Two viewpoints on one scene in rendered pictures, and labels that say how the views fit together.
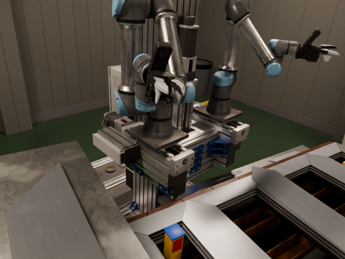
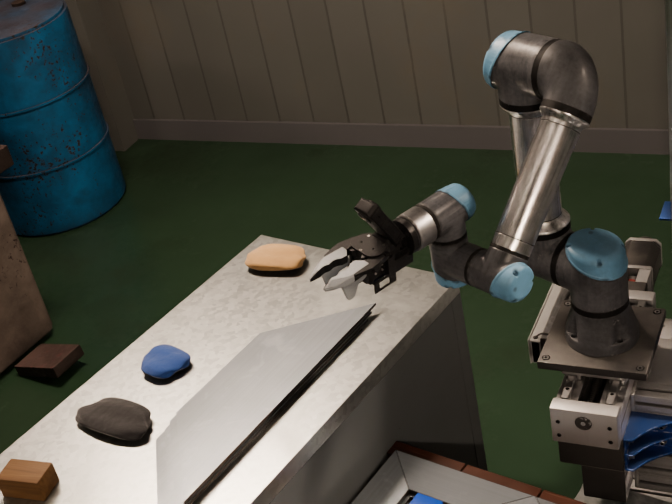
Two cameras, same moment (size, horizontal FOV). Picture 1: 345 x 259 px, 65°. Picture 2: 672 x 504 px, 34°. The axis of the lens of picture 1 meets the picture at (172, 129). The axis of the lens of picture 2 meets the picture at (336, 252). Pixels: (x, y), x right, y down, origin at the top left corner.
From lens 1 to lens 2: 1.77 m
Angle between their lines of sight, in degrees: 65
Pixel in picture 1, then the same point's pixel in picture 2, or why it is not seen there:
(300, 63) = not seen: outside the picture
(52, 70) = not seen: outside the picture
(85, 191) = (346, 362)
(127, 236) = (298, 439)
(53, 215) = (278, 365)
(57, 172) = (352, 317)
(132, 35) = (516, 128)
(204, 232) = not seen: outside the picture
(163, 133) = (579, 342)
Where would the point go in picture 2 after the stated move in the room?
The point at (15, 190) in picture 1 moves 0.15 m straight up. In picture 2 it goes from (305, 314) to (291, 260)
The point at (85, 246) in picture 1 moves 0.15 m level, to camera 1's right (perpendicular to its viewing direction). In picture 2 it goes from (251, 414) to (273, 458)
